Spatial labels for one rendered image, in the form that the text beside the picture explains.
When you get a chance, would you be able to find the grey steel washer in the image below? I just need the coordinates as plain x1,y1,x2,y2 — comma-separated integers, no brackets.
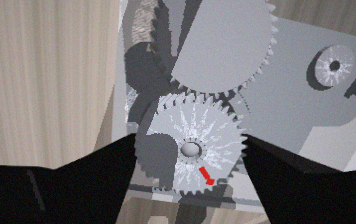
310,45,354,87

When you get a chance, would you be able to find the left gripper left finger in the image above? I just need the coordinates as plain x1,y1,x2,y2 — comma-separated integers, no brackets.
0,133,137,224

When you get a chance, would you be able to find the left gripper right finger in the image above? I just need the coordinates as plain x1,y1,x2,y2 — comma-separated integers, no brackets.
241,134,356,224

